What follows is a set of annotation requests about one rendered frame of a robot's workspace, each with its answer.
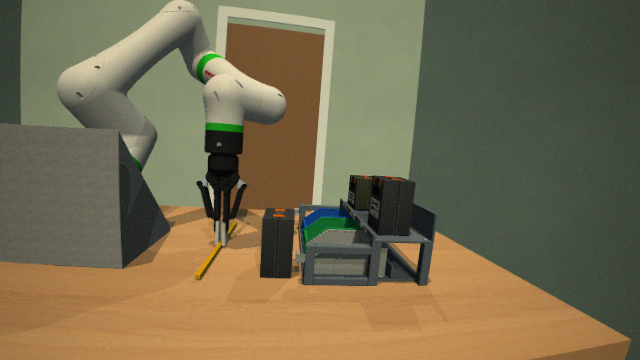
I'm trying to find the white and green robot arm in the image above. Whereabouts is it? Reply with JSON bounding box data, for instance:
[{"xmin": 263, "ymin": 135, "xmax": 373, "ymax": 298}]
[{"xmin": 57, "ymin": 0, "xmax": 286, "ymax": 173}]

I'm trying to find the green open bin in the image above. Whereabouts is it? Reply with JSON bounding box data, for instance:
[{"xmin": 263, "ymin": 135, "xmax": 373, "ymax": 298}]
[{"xmin": 303, "ymin": 217, "xmax": 362, "ymax": 254}]

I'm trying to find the grey metal shelf rack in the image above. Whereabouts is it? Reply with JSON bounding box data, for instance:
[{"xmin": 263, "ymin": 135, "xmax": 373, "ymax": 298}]
[{"xmin": 294, "ymin": 198, "xmax": 438, "ymax": 286}]

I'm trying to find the yellow bar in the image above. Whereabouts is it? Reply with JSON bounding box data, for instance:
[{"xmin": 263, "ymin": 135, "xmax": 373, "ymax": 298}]
[{"xmin": 195, "ymin": 222, "xmax": 237, "ymax": 279}]

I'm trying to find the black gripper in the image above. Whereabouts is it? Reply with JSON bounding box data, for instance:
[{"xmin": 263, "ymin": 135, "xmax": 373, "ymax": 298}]
[{"xmin": 197, "ymin": 155, "xmax": 248, "ymax": 246}]

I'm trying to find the blue bin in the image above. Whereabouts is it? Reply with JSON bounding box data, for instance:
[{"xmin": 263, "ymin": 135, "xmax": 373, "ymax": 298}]
[{"xmin": 302, "ymin": 208, "xmax": 352, "ymax": 231}]

